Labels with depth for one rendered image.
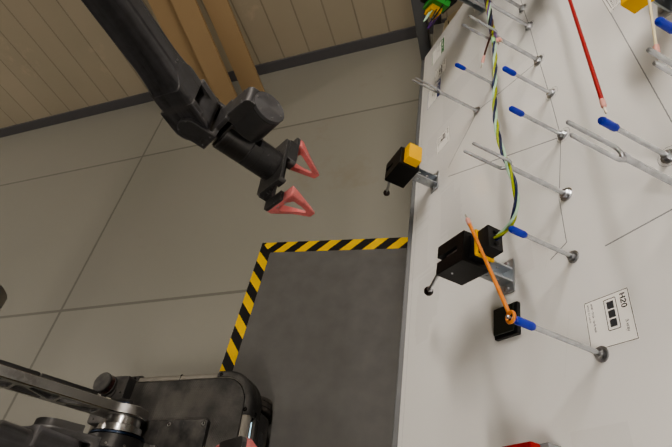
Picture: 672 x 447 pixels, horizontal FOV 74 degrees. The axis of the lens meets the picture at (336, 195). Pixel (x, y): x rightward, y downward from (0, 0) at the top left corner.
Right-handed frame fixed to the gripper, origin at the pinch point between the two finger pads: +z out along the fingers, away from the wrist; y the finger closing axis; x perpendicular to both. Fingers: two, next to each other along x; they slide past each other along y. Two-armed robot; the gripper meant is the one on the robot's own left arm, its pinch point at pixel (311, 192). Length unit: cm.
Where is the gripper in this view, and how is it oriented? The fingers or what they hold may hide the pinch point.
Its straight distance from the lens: 82.3
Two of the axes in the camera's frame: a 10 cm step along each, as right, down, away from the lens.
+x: -6.9, 4.6, 5.6
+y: 0.6, -7.3, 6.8
